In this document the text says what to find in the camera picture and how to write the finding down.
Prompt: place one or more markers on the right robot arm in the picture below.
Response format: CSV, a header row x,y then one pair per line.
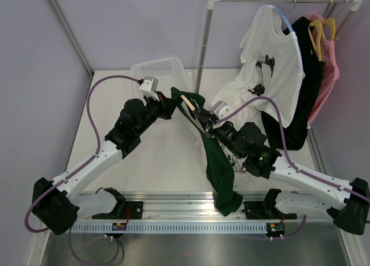
x,y
289,167

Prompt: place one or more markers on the cream plastic hanger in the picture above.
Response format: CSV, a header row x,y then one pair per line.
x,y
190,107

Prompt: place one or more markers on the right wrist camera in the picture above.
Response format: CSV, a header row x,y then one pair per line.
x,y
220,109

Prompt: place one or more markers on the white printed t shirt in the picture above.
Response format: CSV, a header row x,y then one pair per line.
x,y
269,58

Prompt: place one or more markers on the yellow hanger front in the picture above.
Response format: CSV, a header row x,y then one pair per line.
x,y
316,40

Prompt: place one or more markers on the aluminium mounting rail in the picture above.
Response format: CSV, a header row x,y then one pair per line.
x,y
183,205

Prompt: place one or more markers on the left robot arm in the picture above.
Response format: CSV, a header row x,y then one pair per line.
x,y
95,162

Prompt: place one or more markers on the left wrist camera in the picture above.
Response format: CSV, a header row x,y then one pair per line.
x,y
148,87

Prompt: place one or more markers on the light blue hanger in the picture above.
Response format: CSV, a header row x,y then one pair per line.
x,y
284,19

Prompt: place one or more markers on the white slotted cable duct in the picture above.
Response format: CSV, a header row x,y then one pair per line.
x,y
170,228

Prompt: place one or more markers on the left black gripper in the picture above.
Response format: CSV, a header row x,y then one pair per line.
x,y
166,105

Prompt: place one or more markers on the black t shirt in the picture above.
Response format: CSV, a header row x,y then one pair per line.
x,y
295,134

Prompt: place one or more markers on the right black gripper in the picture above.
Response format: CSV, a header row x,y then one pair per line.
x,y
207,122

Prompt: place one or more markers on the green and white t shirt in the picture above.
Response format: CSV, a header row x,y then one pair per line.
x,y
219,171

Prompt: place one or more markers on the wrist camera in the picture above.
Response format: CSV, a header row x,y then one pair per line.
x,y
148,87
220,109

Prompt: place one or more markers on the pink t shirt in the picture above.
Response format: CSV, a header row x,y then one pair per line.
x,y
330,70

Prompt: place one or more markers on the white plastic basket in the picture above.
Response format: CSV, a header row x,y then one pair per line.
x,y
170,73

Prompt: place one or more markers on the yellow hanger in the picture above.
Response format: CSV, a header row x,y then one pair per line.
x,y
316,40
331,24

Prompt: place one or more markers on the yellow hanger back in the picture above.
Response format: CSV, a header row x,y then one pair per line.
x,y
331,24

